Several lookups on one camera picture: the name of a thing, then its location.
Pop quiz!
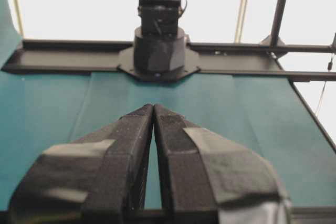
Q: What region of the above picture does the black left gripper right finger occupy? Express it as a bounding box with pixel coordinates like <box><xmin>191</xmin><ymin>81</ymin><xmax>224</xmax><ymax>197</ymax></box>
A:
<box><xmin>153</xmin><ymin>104</ymin><xmax>291</xmax><ymax>223</ymax></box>

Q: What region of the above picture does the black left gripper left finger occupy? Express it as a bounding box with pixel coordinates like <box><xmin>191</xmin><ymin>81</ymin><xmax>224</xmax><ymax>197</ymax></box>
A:
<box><xmin>8</xmin><ymin>104</ymin><xmax>153</xmax><ymax>223</ymax></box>

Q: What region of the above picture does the teal table mat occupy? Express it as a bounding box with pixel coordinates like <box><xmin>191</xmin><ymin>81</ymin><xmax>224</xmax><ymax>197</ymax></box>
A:
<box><xmin>1</xmin><ymin>0</ymin><xmax>335</xmax><ymax>222</ymax></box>

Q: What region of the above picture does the black metal frame rail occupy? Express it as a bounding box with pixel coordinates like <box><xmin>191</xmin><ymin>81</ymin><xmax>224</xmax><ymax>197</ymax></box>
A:
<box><xmin>3</xmin><ymin>0</ymin><xmax>335</xmax><ymax>82</ymax></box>

